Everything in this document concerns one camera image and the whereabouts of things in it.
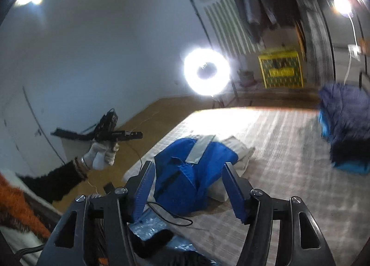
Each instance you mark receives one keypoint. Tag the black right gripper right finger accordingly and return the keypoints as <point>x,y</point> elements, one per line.
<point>300,240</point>

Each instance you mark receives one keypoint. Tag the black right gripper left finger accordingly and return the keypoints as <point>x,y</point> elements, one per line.
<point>74,240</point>

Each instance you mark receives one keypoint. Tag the white and blue work jacket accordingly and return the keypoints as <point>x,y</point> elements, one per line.
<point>188,171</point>

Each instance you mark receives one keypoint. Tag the left forearm black sleeve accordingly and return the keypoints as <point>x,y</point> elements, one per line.
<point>53,186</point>

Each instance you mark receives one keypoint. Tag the left hand in white glove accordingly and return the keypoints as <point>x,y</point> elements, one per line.
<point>100,155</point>

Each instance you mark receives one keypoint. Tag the orange fuzzy garment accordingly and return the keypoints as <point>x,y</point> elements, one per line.
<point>17,214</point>

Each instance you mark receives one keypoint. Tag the plaid bed mattress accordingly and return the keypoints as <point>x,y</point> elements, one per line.
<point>291,159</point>

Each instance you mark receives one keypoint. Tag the dark blue furry garment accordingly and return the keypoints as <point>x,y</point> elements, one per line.
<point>344,120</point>

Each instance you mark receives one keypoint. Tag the yellow green patterned box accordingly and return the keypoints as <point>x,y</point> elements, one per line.
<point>281,70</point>

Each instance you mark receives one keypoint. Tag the small white lamp bulb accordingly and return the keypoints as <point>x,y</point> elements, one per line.
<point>343,7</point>

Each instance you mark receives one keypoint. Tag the bright ring light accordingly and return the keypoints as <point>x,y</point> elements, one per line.
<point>206,71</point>

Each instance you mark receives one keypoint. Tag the black ring light tripod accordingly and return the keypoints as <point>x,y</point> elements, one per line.
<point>227,98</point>

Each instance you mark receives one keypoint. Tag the white wall radiator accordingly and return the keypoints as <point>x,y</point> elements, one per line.
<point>230,34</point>

